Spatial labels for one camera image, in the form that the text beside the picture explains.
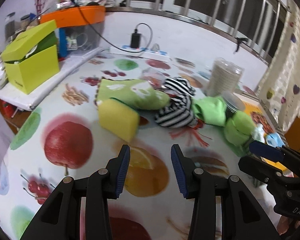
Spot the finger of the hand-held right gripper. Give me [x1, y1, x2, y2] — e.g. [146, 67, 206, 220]
[249, 141, 300, 170]
[238, 156, 298, 188]

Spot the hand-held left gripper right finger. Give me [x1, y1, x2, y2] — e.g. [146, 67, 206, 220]
[170, 144, 282, 240]

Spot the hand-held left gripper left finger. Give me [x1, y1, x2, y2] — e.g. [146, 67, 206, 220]
[20, 144, 131, 240]

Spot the black white striped cloth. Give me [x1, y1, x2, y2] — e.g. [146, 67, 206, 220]
[154, 77, 198, 128]

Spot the green cloth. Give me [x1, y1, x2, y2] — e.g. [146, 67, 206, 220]
[191, 95, 227, 127]

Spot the person's right hand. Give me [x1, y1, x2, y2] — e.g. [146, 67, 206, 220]
[276, 215, 300, 238]

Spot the light blue cloth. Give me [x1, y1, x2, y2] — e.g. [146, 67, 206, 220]
[252, 124, 286, 147]

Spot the orange printed placemat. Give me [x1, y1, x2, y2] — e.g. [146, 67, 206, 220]
[240, 99, 299, 179]

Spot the wooden cabinet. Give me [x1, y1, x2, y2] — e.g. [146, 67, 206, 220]
[284, 115, 300, 153]

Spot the yellow sponge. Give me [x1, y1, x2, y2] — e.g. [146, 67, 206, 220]
[98, 98, 140, 143]

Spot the fruit printed tablecloth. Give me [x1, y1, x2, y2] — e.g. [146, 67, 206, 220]
[0, 52, 287, 240]

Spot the heart printed curtain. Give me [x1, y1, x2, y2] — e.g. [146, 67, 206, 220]
[256, 10, 300, 133]

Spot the white shelf board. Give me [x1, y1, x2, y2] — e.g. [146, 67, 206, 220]
[0, 47, 103, 111]

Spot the white power strip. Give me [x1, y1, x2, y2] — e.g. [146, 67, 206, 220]
[109, 44, 170, 62]

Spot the black charger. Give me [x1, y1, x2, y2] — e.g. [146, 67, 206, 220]
[130, 32, 142, 49]

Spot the lime green box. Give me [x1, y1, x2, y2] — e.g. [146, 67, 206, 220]
[1, 20, 60, 95]

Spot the dark green inner box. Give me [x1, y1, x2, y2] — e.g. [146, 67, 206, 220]
[36, 32, 58, 53]

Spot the metal window grille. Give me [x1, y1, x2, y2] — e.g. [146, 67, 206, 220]
[106, 0, 292, 67]

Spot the small white jar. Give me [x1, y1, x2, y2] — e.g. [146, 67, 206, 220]
[0, 55, 8, 89]

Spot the clear bin with orange lid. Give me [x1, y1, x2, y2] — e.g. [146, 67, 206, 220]
[40, 5, 107, 58]

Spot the small glass jar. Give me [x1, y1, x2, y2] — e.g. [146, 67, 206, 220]
[20, 14, 32, 31]

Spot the dark glass jar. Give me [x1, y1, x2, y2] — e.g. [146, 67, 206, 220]
[4, 12, 17, 43]

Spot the white coiled cable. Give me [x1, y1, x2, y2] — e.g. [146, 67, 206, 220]
[74, 33, 93, 50]

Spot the black charger cable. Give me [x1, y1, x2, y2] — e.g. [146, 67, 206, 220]
[134, 23, 154, 53]

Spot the long black cable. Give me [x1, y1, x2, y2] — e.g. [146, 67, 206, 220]
[71, 0, 137, 54]

